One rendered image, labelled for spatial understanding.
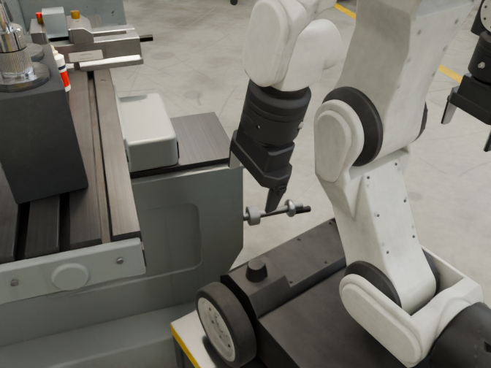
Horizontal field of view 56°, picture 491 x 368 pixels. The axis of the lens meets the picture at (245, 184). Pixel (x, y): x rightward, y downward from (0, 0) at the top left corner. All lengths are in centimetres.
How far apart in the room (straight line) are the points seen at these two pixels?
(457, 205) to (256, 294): 159
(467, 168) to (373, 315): 192
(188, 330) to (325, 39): 87
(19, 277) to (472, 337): 73
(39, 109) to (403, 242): 69
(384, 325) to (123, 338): 86
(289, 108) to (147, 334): 106
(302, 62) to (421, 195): 194
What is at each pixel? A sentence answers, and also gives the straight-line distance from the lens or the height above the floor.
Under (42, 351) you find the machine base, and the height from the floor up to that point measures 20.
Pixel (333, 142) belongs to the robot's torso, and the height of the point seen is 100.
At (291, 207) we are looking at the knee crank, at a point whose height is 53.
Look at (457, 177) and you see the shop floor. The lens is 269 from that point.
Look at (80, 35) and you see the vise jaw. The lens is 132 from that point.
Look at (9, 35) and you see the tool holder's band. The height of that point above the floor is 119.
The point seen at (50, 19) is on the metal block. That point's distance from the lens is 134.
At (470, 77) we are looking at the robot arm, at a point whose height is 106.
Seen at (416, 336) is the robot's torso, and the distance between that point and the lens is 91.
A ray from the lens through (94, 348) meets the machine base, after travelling 154.
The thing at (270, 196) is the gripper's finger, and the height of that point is 97.
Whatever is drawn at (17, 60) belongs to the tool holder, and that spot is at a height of 115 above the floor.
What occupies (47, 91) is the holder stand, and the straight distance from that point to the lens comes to 77.
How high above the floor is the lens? 141
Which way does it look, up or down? 36 degrees down
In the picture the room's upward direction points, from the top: straight up
